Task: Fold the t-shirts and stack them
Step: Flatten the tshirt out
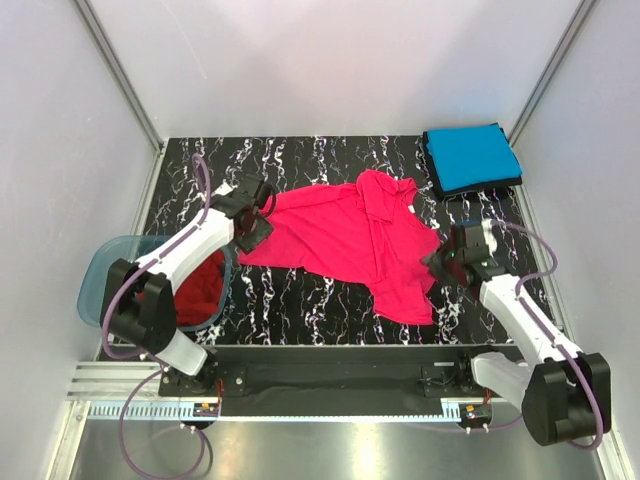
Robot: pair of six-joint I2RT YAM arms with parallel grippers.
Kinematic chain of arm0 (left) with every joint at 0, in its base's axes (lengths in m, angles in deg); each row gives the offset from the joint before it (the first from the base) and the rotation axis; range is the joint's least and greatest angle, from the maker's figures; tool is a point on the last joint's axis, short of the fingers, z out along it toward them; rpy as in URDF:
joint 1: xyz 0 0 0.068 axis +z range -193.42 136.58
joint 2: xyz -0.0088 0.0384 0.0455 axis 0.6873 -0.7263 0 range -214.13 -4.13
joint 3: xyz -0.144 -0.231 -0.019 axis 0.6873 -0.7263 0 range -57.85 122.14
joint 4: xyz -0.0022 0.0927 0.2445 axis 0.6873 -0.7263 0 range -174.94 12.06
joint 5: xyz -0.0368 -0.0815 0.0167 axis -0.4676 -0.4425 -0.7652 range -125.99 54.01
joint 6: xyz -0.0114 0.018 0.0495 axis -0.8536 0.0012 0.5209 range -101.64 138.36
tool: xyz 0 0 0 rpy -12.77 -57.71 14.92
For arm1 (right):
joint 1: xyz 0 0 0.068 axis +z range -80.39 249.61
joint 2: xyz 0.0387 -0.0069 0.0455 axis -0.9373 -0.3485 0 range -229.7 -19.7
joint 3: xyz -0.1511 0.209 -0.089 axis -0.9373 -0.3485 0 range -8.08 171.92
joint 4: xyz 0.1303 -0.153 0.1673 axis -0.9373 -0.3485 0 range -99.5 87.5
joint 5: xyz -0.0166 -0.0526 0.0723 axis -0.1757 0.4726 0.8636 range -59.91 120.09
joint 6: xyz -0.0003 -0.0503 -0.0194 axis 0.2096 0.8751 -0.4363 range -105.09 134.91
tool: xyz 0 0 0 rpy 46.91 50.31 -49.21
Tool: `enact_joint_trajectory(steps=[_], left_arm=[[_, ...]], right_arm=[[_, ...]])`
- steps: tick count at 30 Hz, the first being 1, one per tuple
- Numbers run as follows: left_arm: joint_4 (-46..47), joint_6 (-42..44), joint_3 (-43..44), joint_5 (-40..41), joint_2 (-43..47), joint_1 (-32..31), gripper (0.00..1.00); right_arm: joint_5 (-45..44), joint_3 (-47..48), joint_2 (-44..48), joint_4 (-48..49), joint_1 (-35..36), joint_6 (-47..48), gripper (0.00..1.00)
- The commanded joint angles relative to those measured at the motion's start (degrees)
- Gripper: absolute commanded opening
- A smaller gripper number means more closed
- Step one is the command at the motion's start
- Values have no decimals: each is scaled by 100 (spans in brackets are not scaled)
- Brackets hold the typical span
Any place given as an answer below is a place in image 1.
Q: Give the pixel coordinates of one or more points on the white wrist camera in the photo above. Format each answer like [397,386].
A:
[223,189]
[489,237]

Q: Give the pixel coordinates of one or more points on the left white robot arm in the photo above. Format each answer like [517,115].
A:
[138,304]

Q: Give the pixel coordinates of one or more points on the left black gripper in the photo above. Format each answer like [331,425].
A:
[264,230]

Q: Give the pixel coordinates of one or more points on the left aluminium frame post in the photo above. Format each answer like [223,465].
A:
[105,47]

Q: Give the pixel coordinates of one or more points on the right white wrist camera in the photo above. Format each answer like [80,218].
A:
[489,237]

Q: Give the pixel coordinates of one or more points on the right aluminium frame post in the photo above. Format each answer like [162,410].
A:
[576,24]

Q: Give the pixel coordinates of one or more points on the folded blue t shirt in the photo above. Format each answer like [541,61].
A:
[470,155]

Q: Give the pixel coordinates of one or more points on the dark red t shirt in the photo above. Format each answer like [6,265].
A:
[198,297]

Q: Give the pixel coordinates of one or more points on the pink t shirt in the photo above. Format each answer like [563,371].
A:
[363,232]

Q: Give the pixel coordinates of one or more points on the aluminium frame post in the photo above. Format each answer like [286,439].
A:
[576,24]
[105,47]

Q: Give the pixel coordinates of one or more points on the black marbled table mat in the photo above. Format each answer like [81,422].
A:
[269,306]

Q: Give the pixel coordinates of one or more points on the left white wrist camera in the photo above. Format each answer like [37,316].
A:
[223,189]

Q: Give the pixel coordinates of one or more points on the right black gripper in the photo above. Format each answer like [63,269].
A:
[438,267]

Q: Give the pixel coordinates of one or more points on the blue translucent plastic bin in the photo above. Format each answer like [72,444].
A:
[91,294]

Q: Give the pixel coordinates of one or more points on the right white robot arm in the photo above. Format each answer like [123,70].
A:
[562,393]

